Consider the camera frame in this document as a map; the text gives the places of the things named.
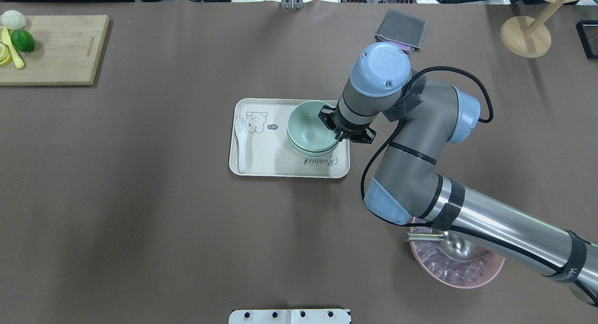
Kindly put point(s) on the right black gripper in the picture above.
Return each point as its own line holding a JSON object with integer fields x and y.
{"x": 328, "y": 119}

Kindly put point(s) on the green bowl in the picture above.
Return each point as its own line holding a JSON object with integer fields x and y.
{"x": 310, "y": 154}
{"x": 307, "y": 130}
{"x": 333, "y": 146}

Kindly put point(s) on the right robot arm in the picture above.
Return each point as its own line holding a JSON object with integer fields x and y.
{"x": 431, "y": 114}

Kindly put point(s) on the green bowl on tray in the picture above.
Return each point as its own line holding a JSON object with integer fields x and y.
{"x": 310, "y": 154}

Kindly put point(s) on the cream rectangular tray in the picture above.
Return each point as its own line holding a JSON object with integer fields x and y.
{"x": 268, "y": 151}

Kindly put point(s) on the white ceramic spoon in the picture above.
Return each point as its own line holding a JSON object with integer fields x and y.
{"x": 241, "y": 130}

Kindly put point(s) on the grey folded cloth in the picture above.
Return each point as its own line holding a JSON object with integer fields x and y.
{"x": 402, "y": 29}

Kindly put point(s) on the pink bowl with ice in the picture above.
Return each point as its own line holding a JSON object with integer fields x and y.
{"x": 461, "y": 275}

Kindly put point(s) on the metal scoop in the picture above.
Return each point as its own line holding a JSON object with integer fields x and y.
{"x": 450, "y": 244}

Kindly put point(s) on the wooden mug tree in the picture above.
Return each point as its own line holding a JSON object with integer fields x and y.
{"x": 528, "y": 37}

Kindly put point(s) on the black tray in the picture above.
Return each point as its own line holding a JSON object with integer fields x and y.
{"x": 588, "y": 35}

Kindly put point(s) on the wooden cutting board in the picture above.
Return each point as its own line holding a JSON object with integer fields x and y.
{"x": 68, "y": 50}

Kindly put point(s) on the green lime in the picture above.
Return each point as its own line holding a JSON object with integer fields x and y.
{"x": 22, "y": 40}

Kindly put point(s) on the lemon slice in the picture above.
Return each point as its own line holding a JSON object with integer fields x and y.
{"x": 5, "y": 54}

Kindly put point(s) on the white garlic bulb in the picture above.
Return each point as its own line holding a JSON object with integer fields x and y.
{"x": 13, "y": 20}

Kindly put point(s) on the yellow plastic knife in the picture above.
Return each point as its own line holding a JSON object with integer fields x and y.
{"x": 16, "y": 58}

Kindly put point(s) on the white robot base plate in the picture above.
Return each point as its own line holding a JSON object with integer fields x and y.
{"x": 291, "y": 316}

